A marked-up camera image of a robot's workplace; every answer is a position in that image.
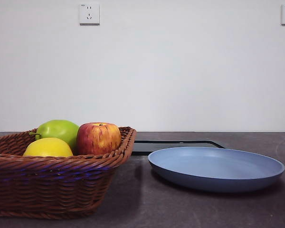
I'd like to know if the blue round plate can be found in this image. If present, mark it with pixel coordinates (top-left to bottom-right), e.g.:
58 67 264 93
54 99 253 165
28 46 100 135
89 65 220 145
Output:
147 146 285 193

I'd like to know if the yellow lemon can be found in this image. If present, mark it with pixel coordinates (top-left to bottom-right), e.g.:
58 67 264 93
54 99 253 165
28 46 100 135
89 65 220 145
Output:
22 137 74 158

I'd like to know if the brown wicker basket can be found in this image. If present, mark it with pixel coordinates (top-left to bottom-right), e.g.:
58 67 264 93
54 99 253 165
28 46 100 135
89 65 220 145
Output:
0 126 137 219

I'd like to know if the black flat tray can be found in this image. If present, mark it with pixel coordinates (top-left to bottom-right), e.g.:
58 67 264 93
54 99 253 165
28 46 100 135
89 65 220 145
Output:
131 140 227 156

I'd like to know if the red apple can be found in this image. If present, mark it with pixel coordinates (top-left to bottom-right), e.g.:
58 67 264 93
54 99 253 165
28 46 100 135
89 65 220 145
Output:
76 122 122 156

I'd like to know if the green apple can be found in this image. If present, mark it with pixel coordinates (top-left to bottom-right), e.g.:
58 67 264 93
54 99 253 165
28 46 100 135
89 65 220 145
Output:
29 119 80 152

